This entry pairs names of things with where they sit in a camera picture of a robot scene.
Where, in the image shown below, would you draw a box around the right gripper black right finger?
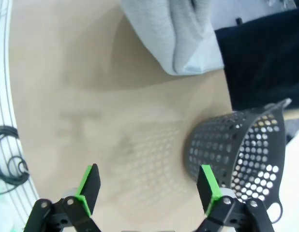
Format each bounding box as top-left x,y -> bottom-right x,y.
196,164 -> 274,232

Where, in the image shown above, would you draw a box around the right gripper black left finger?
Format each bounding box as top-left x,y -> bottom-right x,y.
25,163 -> 102,232

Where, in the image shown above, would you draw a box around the grey training pants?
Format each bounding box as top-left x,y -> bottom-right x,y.
120,0 -> 225,76

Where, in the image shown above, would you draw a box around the black perforated basket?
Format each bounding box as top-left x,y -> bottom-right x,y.
184,98 -> 292,224

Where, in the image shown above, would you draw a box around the person in black t-shirt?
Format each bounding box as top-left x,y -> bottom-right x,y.
214,7 -> 299,112

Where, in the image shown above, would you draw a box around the black coiled cables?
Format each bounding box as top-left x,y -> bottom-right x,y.
0,125 -> 30,187

